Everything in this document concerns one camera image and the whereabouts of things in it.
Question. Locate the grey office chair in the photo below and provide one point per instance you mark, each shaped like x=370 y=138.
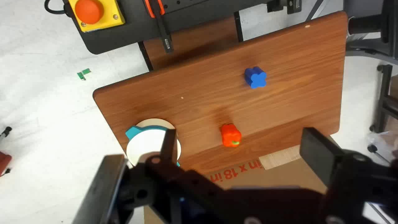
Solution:
x=386 y=94

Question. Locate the brown wooden table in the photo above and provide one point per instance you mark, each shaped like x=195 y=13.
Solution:
x=249 y=107

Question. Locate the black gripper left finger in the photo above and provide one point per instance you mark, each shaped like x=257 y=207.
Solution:
x=168 y=147

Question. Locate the black red stand foot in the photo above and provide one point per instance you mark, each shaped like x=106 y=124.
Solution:
x=4 y=161

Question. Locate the yellow emergency stop button box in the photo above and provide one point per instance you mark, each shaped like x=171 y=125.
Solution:
x=93 y=12

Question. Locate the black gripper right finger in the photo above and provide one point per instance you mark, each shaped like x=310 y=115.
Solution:
x=321 y=154

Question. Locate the blue toy block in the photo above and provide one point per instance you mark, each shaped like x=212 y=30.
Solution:
x=256 y=77

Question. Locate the green tape mark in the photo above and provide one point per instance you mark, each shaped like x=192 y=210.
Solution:
x=84 y=73

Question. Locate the orange toy block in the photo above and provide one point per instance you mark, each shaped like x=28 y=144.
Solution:
x=231 y=134

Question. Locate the brown cardboard box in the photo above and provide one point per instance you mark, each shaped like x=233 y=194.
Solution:
x=290 y=174

